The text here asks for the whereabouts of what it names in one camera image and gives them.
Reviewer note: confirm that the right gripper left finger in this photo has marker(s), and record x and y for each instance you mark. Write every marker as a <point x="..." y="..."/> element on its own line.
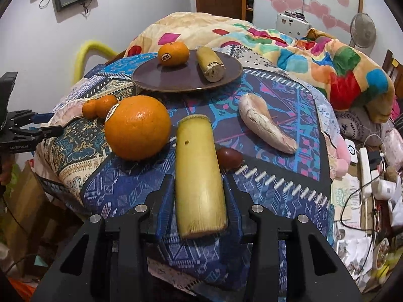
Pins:
<point x="127" y="237"/>

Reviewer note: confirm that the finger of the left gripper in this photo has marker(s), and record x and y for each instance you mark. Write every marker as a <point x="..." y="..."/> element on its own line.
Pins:
<point x="44" y="132"/>
<point x="40" y="117"/>

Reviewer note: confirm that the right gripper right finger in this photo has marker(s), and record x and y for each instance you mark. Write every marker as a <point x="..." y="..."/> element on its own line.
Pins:
<point x="255" y="225"/>

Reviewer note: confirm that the long yellow sugarcane piece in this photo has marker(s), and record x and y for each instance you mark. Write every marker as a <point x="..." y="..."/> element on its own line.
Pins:
<point x="200" y="198"/>

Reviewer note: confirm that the large orange with sticker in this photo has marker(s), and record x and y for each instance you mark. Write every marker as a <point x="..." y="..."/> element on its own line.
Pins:
<point x="137" y="127"/>

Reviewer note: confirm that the peeled pomelo segment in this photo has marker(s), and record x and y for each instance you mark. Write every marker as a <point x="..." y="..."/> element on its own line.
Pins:
<point x="255" y="115"/>

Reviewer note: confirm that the small orange with sticker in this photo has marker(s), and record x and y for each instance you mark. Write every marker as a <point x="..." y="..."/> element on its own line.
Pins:
<point x="173" y="54"/>

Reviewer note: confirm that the left hand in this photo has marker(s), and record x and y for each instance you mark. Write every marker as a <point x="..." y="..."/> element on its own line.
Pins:
<point x="7" y="163"/>

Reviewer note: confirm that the small tangerine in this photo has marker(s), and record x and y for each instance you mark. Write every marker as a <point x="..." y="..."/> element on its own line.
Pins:
<point x="104" y="104"/>
<point x="89" y="109"/>

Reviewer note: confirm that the dark red jujube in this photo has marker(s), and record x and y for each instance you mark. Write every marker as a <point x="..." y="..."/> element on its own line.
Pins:
<point x="229" y="158"/>

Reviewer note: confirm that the blue patterned bedsheet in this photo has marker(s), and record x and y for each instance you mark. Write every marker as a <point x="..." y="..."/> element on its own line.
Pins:
<point x="80" y="168"/>

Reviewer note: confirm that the yellow foam tube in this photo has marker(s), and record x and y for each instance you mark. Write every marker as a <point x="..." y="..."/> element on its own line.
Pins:
<point x="86" y="47"/>

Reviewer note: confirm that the white power strip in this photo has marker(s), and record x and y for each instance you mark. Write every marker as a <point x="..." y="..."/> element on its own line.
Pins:
<point x="366" y="176"/>

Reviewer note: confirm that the brown round plate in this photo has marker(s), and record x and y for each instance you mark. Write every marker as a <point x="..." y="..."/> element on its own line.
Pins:
<point x="152" y="76"/>

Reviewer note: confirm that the colourful patchwork blanket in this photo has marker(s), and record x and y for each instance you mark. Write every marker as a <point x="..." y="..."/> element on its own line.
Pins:
<point x="346" y="76"/>

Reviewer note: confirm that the white suitcase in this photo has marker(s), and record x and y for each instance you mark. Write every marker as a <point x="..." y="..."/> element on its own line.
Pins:
<point x="293" y="24"/>

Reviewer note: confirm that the wooden headboard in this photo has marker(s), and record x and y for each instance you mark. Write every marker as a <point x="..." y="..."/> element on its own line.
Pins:
<point x="395" y="70"/>

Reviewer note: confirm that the standing fan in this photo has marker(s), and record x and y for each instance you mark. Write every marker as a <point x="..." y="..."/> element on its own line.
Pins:
<point x="362" y="30"/>

